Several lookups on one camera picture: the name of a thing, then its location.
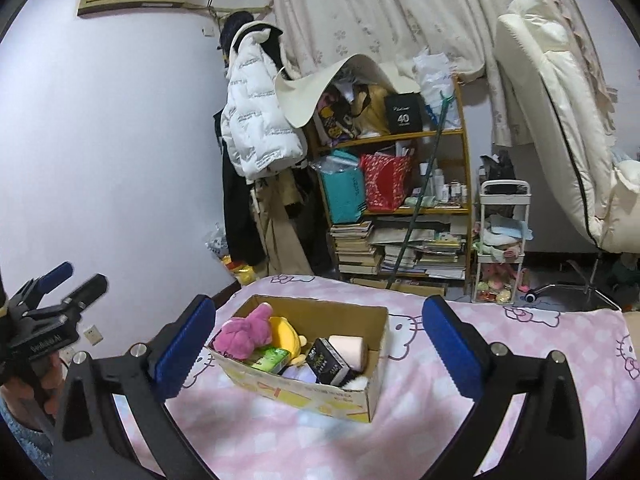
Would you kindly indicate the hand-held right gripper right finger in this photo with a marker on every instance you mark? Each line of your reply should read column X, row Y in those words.
column 452, row 350

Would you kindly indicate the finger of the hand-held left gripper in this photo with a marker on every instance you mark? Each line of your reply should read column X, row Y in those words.
column 52, row 276
column 90, row 290

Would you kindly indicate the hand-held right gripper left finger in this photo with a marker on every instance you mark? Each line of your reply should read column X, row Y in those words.
column 182, row 355

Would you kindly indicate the pink plush toy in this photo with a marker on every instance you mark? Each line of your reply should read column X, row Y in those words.
column 245, row 335

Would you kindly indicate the green tissue pack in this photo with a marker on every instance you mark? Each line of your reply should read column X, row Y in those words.
column 270, row 360

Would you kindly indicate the small black box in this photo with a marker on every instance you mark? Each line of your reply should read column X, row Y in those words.
column 325, row 365

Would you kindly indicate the printed cardboard box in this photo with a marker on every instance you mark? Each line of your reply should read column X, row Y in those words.
column 320, row 402

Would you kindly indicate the person's left forearm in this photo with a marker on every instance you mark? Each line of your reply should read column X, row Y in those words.
column 20, row 450

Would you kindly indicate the person's left hand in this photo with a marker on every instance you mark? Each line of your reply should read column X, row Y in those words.
column 22, row 400

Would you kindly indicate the pink printed bed sheet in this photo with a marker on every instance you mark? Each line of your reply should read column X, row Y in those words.
column 450, row 430

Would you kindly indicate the pile of magazines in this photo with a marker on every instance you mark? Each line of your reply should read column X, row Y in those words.
column 435, row 255

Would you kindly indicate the white trolley cart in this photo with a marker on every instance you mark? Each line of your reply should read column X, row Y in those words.
column 502, row 260

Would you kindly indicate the yellow plush toy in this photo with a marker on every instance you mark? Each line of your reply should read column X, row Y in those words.
column 287, row 335

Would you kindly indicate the plastic bag of toys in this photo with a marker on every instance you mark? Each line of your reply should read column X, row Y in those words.
column 230, row 255

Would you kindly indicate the stack of books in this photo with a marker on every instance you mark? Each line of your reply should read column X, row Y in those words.
column 355, row 250

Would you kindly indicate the beige coat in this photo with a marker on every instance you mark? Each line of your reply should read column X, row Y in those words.
column 280, row 240

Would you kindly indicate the black coat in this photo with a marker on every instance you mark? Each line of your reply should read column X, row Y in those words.
column 240, row 210

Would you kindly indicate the row of toiletry bottles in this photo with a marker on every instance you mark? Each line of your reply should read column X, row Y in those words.
column 447, row 190

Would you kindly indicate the green pole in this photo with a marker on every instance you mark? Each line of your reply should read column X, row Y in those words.
column 420, row 190

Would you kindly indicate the wooden shelf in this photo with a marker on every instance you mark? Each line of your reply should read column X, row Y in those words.
column 462, row 170

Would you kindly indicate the red patterned bag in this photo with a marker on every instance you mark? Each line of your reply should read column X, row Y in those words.
column 385, row 182

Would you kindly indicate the black bag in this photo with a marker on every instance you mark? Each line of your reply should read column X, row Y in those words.
column 500, row 172

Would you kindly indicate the teal bag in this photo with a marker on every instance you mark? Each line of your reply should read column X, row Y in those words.
column 342, row 192

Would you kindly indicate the white puffer jacket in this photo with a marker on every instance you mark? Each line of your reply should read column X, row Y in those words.
column 260, row 120

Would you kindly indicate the black gift box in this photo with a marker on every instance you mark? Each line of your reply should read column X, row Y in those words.
column 402, row 112

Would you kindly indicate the yellow brown bag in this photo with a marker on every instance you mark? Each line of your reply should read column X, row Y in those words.
column 372, row 110

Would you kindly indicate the cream padded chair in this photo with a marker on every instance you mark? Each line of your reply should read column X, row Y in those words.
column 560, row 110

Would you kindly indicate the white plastic bag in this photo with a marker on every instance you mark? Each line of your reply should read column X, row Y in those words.
column 437, row 80

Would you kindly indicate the cream wide-brim hat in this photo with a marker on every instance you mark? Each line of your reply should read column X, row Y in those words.
column 305, row 95

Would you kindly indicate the floral curtain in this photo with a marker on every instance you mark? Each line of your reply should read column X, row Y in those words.
column 380, row 10

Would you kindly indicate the white wall outlet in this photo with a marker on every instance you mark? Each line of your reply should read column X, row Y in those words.
column 93, row 335

